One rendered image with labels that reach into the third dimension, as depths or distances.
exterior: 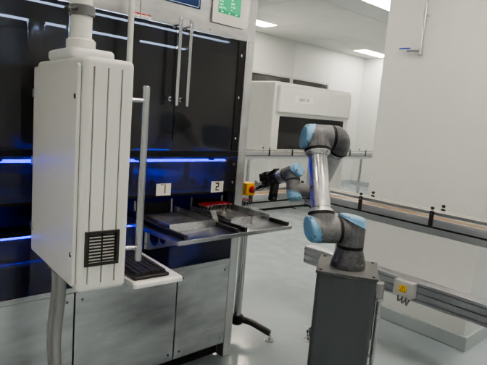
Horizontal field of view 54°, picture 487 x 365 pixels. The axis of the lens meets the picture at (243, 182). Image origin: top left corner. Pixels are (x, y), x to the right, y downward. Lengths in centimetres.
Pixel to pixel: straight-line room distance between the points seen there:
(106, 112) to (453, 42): 251
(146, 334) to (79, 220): 111
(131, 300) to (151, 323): 19
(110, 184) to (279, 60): 809
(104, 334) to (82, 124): 119
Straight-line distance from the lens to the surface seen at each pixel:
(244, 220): 235
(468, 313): 286
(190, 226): 217
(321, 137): 214
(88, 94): 154
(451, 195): 343
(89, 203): 158
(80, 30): 178
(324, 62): 1056
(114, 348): 250
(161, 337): 263
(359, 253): 212
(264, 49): 923
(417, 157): 353
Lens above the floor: 141
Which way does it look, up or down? 8 degrees down
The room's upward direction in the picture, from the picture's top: 5 degrees clockwise
